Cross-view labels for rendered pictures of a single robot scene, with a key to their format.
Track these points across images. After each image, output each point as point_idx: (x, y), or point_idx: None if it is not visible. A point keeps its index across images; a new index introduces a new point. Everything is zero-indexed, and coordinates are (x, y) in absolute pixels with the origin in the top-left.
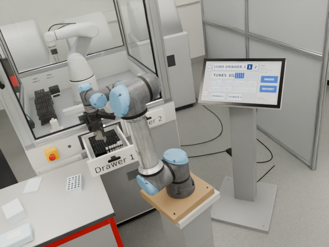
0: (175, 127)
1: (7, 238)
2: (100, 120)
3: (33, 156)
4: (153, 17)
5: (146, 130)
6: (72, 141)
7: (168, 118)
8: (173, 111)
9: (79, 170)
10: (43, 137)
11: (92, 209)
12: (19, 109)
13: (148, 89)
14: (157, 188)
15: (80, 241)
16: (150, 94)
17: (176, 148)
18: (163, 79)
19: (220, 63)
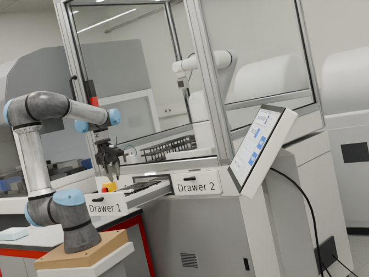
0: (238, 209)
1: (7, 230)
2: (105, 153)
3: (100, 184)
4: (197, 40)
5: (26, 146)
6: (128, 181)
7: (227, 190)
8: (233, 181)
9: None
10: None
11: (55, 239)
12: (91, 131)
13: (24, 104)
14: (30, 217)
15: None
16: (26, 109)
17: (78, 189)
18: (215, 127)
19: (261, 112)
